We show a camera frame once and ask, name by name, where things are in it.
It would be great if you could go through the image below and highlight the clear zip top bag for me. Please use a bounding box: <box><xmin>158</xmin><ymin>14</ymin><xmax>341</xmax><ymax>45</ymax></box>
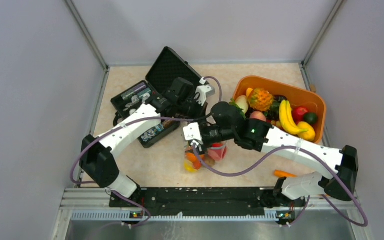
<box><xmin>183</xmin><ymin>145</ymin><xmax>210</xmax><ymax>170</ymax></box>

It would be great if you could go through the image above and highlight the red apple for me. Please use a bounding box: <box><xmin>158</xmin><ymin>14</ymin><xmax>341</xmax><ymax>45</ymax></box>
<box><xmin>207</xmin><ymin>142</ymin><xmax>228</xmax><ymax>162</ymax></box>

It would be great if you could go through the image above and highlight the brown potato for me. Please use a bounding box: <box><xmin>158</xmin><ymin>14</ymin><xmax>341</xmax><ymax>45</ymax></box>
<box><xmin>203</xmin><ymin>157</ymin><xmax>216</xmax><ymax>168</ymax></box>

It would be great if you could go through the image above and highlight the orange tangerine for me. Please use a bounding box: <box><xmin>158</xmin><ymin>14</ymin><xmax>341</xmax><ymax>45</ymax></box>
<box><xmin>184</xmin><ymin>152</ymin><xmax>202</xmax><ymax>170</ymax></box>

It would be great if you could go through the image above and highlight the yellow orange peach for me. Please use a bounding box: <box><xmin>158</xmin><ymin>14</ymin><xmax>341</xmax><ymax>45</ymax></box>
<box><xmin>183</xmin><ymin>162</ymin><xmax>198</xmax><ymax>173</ymax></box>

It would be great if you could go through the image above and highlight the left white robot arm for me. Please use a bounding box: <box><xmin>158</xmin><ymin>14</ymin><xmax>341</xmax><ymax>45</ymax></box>
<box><xmin>77</xmin><ymin>77</ymin><xmax>215</xmax><ymax>207</ymax></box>

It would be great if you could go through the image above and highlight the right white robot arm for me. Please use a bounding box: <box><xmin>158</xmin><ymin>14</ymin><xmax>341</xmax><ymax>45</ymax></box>
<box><xmin>198</xmin><ymin>102</ymin><xmax>359</xmax><ymax>206</ymax></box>

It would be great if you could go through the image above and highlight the black poker chip case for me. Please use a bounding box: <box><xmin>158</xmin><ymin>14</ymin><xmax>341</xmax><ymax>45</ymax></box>
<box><xmin>110</xmin><ymin>46</ymin><xmax>211</xmax><ymax>149</ymax></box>

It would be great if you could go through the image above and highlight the white radish with leaves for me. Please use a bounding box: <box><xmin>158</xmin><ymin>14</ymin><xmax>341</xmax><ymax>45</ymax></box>
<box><xmin>229</xmin><ymin>95</ymin><xmax>249</xmax><ymax>116</ymax></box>

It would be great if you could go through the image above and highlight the orange pineapple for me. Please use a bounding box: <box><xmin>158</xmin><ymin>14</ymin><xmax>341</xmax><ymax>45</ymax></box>
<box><xmin>247</xmin><ymin>88</ymin><xmax>274</xmax><ymax>112</ymax></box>

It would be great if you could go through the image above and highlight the yellow banana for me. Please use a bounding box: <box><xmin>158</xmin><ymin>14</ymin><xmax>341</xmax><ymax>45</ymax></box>
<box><xmin>279</xmin><ymin>100</ymin><xmax>308</xmax><ymax>135</ymax></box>

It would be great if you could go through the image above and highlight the orange carrot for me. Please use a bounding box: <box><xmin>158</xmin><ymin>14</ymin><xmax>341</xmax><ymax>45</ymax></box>
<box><xmin>273</xmin><ymin>170</ymin><xmax>297</xmax><ymax>178</ymax></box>

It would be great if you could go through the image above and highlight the orange plastic basket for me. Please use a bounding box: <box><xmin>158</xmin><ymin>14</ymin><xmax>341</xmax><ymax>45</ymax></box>
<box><xmin>233</xmin><ymin>75</ymin><xmax>327</xmax><ymax>144</ymax></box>

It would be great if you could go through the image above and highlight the dark green avocado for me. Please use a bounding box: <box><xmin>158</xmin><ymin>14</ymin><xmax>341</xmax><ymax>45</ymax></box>
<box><xmin>302</xmin><ymin>112</ymin><xmax>319</xmax><ymax>125</ymax></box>

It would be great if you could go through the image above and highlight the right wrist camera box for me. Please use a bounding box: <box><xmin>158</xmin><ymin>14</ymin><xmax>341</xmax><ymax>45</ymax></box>
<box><xmin>182</xmin><ymin>122</ymin><xmax>203</xmax><ymax>144</ymax></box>

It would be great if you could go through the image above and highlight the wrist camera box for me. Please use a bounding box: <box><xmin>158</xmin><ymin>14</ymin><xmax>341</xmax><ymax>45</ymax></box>
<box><xmin>182</xmin><ymin>122</ymin><xmax>203</xmax><ymax>144</ymax></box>
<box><xmin>193</xmin><ymin>78</ymin><xmax>216</xmax><ymax>106</ymax></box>

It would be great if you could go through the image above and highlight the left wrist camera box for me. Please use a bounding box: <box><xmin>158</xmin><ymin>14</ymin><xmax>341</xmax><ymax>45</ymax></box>
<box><xmin>193</xmin><ymin>78</ymin><xmax>216</xmax><ymax>106</ymax></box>

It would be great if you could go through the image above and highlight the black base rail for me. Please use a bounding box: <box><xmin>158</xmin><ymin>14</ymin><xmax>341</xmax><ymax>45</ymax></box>
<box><xmin>109</xmin><ymin>178</ymin><xmax>309</xmax><ymax>226</ymax></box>

